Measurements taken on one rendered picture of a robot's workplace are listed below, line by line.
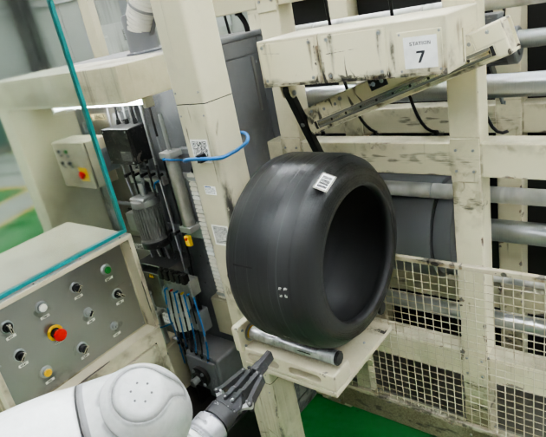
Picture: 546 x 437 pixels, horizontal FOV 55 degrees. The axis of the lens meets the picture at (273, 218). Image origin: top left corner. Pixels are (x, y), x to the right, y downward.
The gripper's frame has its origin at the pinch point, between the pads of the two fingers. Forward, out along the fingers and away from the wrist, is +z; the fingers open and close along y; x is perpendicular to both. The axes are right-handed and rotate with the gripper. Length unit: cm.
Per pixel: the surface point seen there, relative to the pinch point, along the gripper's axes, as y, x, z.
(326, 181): -11, -38, 32
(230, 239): 12.4, -28.4, 14.7
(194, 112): 33, -57, 36
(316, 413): 49, 111, 59
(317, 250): -12.0, -25.3, 20.0
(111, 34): 891, -2, 637
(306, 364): 1.5, 17.4, 16.6
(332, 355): -7.8, 12.4, 18.8
